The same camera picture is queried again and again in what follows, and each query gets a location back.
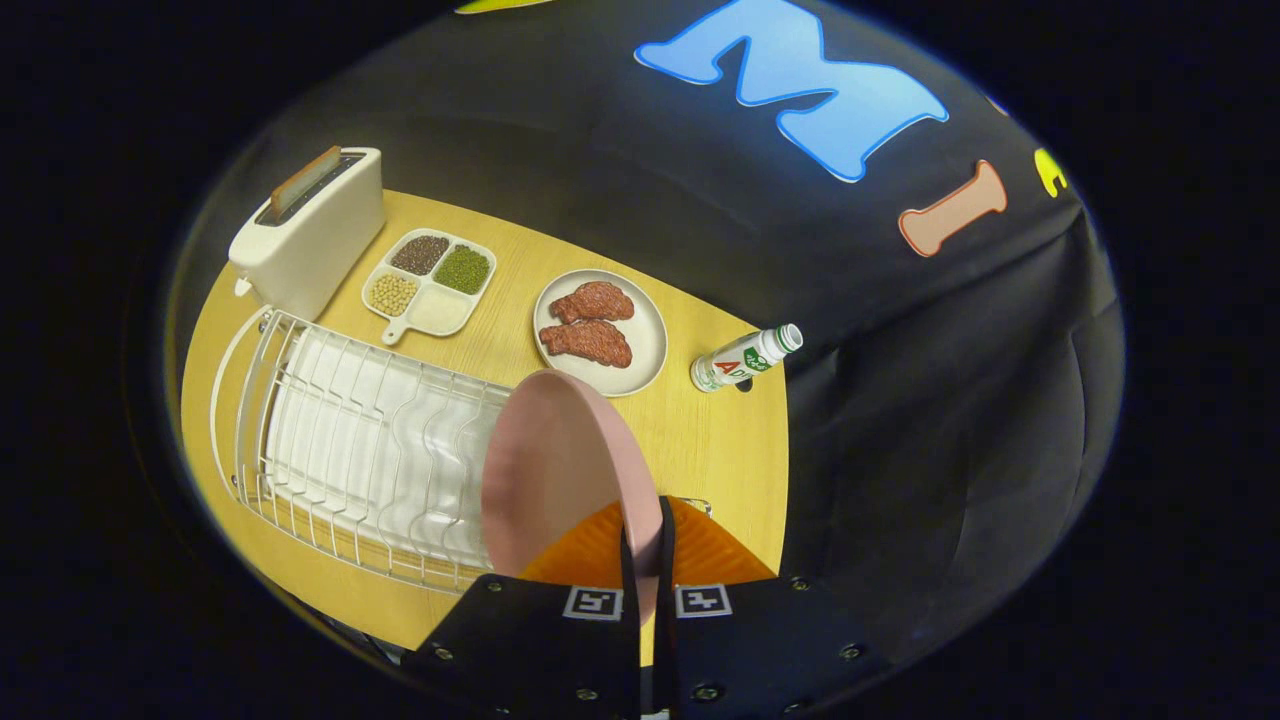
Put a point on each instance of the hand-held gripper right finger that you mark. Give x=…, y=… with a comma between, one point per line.
x=664, y=650

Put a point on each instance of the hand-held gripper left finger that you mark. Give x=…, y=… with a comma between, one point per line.
x=630, y=650

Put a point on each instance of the pink plate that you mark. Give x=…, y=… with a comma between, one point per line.
x=560, y=470

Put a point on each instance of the beige plate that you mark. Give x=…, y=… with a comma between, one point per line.
x=645, y=340

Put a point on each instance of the white green label bottle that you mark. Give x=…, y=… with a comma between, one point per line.
x=740, y=360

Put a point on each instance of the red meat slice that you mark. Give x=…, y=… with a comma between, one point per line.
x=590, y=343
x=595, y=300

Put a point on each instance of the white rice pile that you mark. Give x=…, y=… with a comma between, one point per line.
x=440, y=312

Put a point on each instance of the white divided tray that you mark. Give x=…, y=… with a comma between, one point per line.
x=395, y=325

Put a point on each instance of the green mung beans pile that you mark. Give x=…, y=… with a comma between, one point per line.
x=462, y=270

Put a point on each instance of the yellow soybeans pile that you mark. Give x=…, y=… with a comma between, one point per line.
x=393, y=294

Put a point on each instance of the dark brown beans pile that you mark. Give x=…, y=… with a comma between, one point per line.
x=420, y=254

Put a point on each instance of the white toaster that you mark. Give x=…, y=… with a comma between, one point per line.
x=310, y=250

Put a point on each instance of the toast bread slice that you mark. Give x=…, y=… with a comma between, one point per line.
x=305, y=180

